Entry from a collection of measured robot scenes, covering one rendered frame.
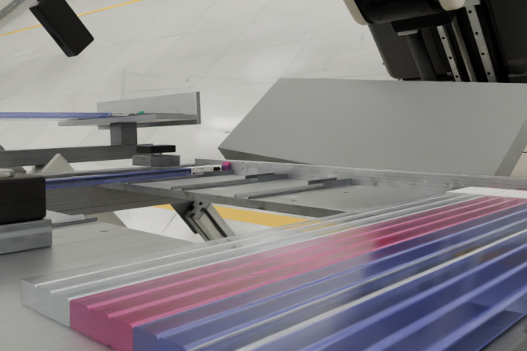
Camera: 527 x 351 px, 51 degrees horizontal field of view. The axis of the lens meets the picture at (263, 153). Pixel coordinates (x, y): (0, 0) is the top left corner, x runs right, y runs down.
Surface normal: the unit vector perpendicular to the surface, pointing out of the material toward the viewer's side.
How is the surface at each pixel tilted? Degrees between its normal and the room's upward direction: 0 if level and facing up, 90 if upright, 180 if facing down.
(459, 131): 0
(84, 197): 90
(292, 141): 0
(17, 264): 42
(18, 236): 90
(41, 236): 90
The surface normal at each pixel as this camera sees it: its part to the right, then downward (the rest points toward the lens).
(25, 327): 0.00, -1.00
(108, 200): 0.74, 0.04
